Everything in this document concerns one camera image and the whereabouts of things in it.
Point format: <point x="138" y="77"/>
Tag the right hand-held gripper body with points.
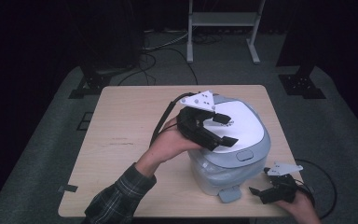
<point x="281" y="188"/>

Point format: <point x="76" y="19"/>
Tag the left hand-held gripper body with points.
<point x="194" y="124"/>

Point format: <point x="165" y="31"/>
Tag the light blue plastic container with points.
<point x="245" y="127"/>

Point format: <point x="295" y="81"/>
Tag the person's right hand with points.
<point x="301" y="211"/>

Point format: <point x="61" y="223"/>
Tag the person's left hand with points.
<point x="167" y="144"/>

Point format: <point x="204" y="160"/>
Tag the black stand with perforated base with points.
<point x="301" y="84"/>

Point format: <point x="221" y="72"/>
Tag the white metal stand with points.
<point x="223" y="18"/>

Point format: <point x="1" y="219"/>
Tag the dark tape strip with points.
<point x="68" y="188"/>

